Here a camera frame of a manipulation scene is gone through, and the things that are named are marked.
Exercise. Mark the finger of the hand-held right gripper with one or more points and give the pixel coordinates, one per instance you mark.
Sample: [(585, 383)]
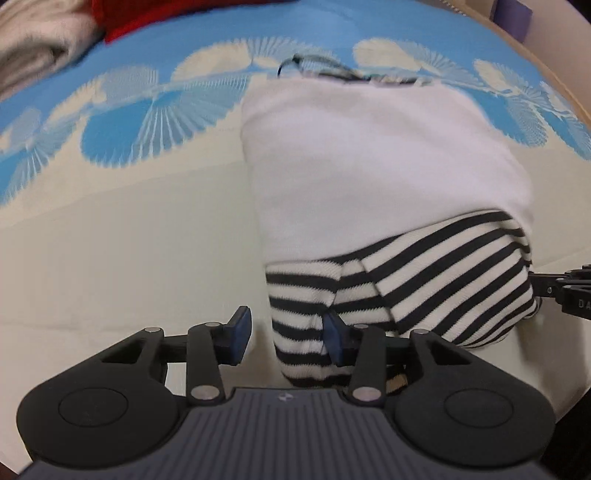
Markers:
[(572, 281)]

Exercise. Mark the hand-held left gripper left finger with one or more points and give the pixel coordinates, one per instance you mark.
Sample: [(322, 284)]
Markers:
[(242, 337)]

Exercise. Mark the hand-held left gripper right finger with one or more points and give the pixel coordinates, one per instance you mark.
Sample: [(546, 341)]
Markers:
[(334, 341)]

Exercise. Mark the striped white hooded top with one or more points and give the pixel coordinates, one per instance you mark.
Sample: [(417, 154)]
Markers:
[(369, 161)]

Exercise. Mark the blue white printed bed sheet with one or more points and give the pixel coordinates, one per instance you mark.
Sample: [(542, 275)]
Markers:
[(115, 230)]

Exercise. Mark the purple box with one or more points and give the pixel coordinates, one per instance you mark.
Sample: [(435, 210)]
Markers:
[(512, 16)]

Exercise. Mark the red folded blanket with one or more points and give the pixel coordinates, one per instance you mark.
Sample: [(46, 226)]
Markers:
[(138, 18)]

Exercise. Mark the speckled white folded quilt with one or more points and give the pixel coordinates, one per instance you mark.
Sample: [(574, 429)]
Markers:
[(32, 41)]

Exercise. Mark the wooden bed frame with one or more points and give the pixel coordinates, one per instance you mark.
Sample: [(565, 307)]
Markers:
[(568, 78)]

